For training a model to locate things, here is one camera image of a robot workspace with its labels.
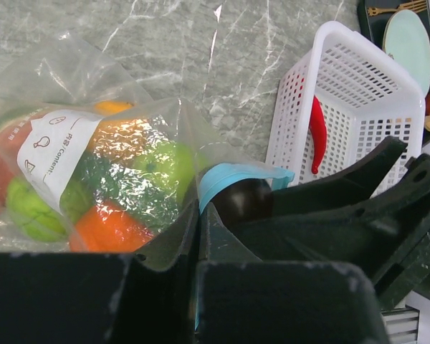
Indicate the green apple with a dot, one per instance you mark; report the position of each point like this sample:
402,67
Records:
169,166

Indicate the aluminium rail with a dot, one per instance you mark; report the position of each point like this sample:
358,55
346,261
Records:
402,325

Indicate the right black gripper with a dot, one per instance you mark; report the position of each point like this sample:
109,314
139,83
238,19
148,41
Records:
334,219

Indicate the black tray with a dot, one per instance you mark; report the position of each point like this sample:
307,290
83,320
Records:
373,27

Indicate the clear zip bag blue zipper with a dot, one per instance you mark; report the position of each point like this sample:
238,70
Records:
53,89

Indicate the red chili pepper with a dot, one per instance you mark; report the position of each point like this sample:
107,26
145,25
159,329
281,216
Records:
319,134

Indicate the light green wrinkled fruit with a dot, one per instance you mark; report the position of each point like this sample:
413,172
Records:
31,214

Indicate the yellow mango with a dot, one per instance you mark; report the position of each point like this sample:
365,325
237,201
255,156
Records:
110,132

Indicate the green chili pepper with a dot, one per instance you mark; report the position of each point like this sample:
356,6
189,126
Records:
95,180

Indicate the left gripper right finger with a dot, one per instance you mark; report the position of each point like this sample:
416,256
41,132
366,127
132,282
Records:
241,299

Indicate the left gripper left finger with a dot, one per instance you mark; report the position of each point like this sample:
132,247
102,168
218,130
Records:
141,297

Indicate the orange fruit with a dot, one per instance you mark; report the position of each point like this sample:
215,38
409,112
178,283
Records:
107,228

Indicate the dark brown fruit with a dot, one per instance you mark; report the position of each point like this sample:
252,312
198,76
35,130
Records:
244,201

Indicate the white plastic basket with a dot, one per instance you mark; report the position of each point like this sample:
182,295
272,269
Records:
365,97

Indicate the light green plate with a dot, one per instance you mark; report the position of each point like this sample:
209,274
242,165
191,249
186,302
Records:
406,40

